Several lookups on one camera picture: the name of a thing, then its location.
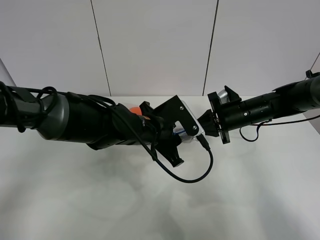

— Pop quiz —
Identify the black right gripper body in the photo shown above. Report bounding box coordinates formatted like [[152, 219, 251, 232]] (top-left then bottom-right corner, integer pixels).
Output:
[[198, 92, 242, 144]]

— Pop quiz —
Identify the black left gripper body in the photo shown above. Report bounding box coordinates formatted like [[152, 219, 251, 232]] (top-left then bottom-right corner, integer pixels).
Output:
[[109, 103, 184, 167]]

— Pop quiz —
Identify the clear zip bag blue seal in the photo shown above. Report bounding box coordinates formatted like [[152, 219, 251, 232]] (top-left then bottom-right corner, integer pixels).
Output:
[[124, 101, 199, 143]]

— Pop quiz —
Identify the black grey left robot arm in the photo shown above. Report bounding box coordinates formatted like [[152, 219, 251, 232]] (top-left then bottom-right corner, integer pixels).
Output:
[[0, 82, 184, 167]]

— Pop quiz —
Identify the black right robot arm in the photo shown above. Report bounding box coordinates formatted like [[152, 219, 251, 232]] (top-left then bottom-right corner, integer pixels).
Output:
[[198, 71, 320, 144]]

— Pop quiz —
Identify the orange round fruit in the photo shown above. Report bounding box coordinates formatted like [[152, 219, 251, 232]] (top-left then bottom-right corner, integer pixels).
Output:
[[129, 106, 150, 120]]

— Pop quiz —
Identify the black camera cable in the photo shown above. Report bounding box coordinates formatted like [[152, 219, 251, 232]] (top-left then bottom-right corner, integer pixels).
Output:
[[89, 94, 214, 184]]

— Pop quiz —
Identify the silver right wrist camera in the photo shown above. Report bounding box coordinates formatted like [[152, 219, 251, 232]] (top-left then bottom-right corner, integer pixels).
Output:
[[217, 85, 242, 104]]

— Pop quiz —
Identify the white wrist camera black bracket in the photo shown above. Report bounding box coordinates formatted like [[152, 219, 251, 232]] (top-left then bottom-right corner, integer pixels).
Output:
[[152, 95, 205, 137]]

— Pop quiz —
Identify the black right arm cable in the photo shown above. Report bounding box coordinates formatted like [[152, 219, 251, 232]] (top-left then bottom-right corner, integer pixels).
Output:
[[239, 117, 311, 142]]

